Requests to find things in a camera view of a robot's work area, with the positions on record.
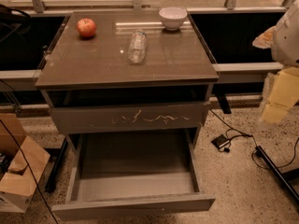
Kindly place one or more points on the red apple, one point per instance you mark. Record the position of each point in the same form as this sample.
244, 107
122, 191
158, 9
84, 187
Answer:
86, 28

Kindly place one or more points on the scratched grey upper drawer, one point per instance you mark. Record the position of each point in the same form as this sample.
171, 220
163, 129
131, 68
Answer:
121, 118

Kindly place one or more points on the black power adapter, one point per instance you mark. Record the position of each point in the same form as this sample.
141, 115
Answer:
220, 141

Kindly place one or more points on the clear plastic water bottle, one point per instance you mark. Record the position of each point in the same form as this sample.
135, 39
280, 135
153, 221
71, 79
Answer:
137, 46

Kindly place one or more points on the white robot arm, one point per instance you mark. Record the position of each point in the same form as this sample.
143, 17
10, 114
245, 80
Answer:
283, 40

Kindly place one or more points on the black bag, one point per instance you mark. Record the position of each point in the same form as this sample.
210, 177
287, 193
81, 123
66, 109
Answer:
14, 18

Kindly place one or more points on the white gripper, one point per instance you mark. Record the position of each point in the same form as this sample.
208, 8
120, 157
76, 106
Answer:
287, 42

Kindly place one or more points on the black metal floor bar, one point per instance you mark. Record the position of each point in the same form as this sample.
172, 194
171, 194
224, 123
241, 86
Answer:
285, 183

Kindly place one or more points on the black table leg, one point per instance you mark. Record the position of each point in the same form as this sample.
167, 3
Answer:
57, 156

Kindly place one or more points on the brown cardboard box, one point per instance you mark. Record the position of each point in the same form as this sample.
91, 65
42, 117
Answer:
26, 162

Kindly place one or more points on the grey drawer cabinet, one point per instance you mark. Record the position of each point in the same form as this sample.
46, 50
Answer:
97, 71

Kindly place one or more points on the white ceramic bowl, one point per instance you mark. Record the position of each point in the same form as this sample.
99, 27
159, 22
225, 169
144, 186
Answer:
172, 17

